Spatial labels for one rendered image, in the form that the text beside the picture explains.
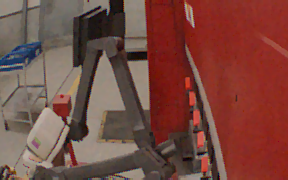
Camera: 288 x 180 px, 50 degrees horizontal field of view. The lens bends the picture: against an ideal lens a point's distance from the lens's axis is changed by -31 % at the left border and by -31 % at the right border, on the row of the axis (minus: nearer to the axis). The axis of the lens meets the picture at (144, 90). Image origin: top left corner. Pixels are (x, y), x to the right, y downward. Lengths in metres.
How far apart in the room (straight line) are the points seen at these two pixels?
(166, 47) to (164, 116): 0.39
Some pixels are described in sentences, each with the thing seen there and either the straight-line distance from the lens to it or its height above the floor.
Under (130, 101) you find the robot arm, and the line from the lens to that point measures 1.54.
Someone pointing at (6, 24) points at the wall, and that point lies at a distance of 9.65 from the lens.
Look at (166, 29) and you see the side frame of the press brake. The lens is 2.27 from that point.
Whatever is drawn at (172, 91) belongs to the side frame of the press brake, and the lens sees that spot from 2.37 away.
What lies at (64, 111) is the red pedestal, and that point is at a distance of 3.24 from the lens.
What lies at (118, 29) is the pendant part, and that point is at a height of 1.38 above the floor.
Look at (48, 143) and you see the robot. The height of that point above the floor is 1.32.
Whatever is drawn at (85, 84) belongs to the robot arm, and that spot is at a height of 1.43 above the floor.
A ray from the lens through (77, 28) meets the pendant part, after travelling 2.47.
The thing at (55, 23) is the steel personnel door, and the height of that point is 0.64.
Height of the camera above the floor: 1.95
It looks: 20 degrees down
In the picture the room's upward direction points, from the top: 3 degrees counter-clockwise
